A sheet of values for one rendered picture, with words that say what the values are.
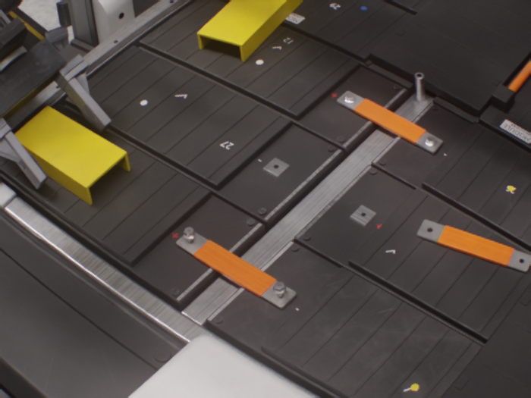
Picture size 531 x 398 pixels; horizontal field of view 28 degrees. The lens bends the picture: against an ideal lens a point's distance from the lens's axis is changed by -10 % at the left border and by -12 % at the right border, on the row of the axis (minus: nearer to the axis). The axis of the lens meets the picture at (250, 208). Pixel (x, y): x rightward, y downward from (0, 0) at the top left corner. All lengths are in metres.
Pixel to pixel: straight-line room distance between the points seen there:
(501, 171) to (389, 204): 0.16
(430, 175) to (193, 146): 0.29
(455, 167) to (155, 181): 0.35
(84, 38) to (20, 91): 0.42
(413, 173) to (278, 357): 0.30
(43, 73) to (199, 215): 0.27
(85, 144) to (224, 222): 0.20
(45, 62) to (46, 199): 0.18
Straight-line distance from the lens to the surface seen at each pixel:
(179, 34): 1.59
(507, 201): 1.33
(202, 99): 1.47
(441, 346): 1.19
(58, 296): 1.15
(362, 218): 1.32
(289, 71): 1.50
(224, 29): 1.53
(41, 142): 1.42
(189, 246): 1.31
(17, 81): 1.41
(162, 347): 1.08
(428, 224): 1.29
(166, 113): 1.46
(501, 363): 1.17
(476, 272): 1.26
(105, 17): 1.73
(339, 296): 1.24
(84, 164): 1.38
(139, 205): 1.35
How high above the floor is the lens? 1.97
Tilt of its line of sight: 47 degrees down
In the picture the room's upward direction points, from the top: 8 degrees counter-clockwise
